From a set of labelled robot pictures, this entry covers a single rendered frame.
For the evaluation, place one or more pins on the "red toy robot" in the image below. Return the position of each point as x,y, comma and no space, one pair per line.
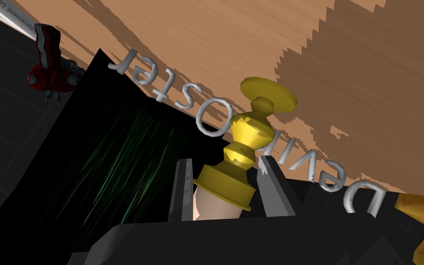
50,70

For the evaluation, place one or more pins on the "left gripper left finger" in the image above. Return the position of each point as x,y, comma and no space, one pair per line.
182,195

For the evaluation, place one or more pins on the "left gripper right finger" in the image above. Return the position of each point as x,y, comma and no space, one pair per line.
272,195

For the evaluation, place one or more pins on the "yellow candlestick with pale candle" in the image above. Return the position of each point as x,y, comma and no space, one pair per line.
247,136

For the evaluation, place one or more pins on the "white book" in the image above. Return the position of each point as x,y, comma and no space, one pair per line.
6,14

